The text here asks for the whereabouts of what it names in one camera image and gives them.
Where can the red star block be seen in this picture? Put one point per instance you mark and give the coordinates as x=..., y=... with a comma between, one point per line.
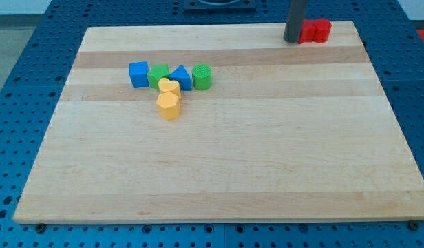
x=308, y=30

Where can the blue triangle block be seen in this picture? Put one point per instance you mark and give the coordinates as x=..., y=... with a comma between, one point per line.
x=181, y=75

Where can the yellow hexagon block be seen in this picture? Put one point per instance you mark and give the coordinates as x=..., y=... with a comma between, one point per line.
x=168, y=105

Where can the black bolt front right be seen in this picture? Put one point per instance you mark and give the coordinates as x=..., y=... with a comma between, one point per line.
x=413, y=225

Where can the black bolt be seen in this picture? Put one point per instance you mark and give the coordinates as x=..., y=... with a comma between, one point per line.
x=413, y=225
x=40, y=228

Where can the red rounded block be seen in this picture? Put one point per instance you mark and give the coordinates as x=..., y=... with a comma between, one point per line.
x=322, y=30

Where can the green cylinder block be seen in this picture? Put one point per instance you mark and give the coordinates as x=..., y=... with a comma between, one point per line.
x=202, y=76

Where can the black bolt front left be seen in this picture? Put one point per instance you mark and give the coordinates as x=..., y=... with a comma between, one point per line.
x=40, y=228

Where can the blue cube block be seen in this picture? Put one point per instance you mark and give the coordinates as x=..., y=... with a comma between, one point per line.
x=138, y=74

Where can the yellow heart block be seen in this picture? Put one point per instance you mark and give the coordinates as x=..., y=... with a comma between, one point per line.
x=167, y=85

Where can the green star block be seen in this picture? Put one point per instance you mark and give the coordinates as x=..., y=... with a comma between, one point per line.
x=157, y=72

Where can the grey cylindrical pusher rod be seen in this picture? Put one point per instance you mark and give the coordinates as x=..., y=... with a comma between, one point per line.
x=295, y=19

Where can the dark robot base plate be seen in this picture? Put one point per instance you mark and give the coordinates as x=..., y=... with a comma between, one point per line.
x=194, y=6

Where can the light wooden board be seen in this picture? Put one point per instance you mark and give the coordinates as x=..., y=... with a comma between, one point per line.
x=285, y=133

